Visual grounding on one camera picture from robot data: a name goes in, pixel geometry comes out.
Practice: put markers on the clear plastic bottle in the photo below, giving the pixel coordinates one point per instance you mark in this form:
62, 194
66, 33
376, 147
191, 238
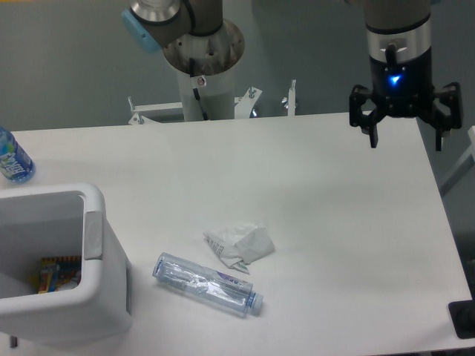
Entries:
206, 285

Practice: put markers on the white plastic trash can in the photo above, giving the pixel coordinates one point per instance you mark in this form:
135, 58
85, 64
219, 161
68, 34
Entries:
57, 221

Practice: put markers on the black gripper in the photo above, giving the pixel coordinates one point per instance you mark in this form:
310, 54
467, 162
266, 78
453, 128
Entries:
399, 81

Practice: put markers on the white metal frame bracket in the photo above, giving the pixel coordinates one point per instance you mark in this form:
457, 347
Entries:
155, 113

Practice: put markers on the white paper wrapper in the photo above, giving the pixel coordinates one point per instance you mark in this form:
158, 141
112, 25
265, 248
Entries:
240, 245

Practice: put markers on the blue labelled water bottle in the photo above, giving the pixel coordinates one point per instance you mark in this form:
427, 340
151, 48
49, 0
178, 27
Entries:
16, 164

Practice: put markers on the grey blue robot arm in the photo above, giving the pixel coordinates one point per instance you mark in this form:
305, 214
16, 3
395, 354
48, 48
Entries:
202, 47

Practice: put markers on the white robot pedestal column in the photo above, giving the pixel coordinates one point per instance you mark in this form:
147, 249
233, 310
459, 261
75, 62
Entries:
207, 97

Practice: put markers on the black clamp at table edge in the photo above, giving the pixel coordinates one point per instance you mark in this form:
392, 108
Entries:
462, 315

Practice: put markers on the white upright bracket post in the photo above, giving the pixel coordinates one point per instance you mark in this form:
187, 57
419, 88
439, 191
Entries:
289, 102

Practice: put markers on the white frame leg right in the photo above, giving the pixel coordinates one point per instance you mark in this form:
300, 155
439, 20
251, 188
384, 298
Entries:
460, 168

